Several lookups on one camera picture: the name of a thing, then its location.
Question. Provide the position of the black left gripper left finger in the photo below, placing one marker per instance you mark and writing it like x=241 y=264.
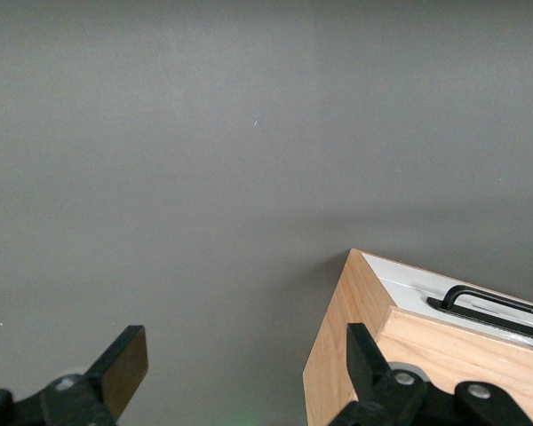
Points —
x=115 y=373

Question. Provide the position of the wooden drawer with white front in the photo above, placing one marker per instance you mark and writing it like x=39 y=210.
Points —
x=400 y=284

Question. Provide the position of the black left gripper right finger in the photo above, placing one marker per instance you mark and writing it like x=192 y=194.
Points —
x=368 y=368

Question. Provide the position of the light wooden drawer cabinet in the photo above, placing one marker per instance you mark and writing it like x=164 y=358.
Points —
x=337 y=333

